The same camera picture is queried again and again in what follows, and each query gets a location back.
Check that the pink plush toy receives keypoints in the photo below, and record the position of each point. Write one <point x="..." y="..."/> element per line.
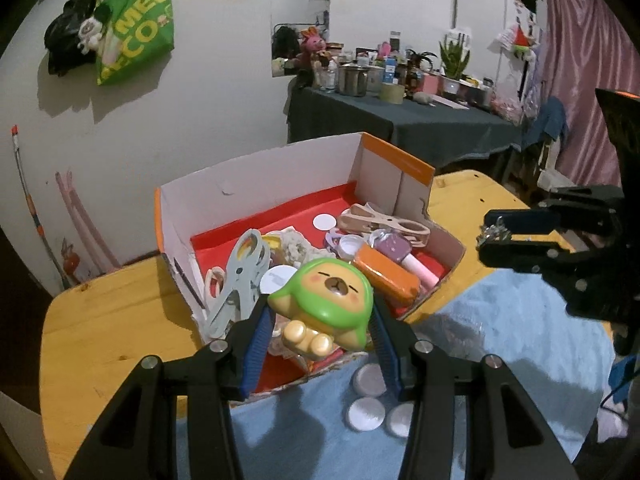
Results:
<point x="311" y="45"/>

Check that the grey large clothes peg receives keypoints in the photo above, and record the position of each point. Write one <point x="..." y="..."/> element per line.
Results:
<point x="230" y="295"/>

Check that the green bear figurine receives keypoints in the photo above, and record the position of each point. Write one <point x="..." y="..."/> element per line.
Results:
<point x="328" y="304"/>

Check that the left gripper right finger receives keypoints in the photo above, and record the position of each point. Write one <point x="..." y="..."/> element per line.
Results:
<point x="506" y="435"/>

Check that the potted snake plant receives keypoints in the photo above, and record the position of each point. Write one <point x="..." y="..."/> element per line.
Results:
<point x="455" y="55"/>

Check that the black bag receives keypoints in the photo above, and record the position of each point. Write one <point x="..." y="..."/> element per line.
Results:
<point x="73" y="38"/>

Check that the tape roll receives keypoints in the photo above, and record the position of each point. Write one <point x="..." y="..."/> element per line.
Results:
<point x="392" y="93"/>

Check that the large white printed lid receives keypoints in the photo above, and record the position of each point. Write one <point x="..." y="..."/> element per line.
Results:
<point x="275" y="278"/>

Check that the pink curtain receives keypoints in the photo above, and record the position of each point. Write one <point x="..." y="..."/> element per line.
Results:
<point x="587" y="48"/>

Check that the green Meco shopping bag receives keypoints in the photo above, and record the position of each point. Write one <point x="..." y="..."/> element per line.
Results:
<point x="135" y="34"/>

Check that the beige large clothes peg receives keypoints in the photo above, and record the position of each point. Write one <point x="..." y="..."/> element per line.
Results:
<point x="362" y="219"/>

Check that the orange rectangular case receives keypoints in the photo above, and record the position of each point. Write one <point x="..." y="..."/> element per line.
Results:
<point x="389" y="278"/>

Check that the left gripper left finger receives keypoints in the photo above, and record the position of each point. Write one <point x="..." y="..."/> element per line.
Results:
<point x="135" y="435"/>

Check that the cream crochet scrunchie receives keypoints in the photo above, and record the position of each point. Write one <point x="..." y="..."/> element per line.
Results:
<point x="294" y="249"/>

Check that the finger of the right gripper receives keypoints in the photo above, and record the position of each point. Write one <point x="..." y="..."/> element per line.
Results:
<point x="531" y="221"/>
<point x="520" y="254"/>

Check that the steel pot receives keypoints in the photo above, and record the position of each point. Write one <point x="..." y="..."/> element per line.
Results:
<point x="352" y="80"/>

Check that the white bottle cap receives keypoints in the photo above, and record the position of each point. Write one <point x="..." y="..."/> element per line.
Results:
<point x="398" y="420"/>
<point x="368" y="380"/>
<point x="365" y="414"/>

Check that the orange cardboard box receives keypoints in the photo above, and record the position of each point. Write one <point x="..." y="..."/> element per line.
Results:
<point x="305" y="187"/>

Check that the dark green clothed table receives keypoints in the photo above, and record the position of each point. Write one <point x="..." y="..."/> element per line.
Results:
<point x="438" y="135"/>

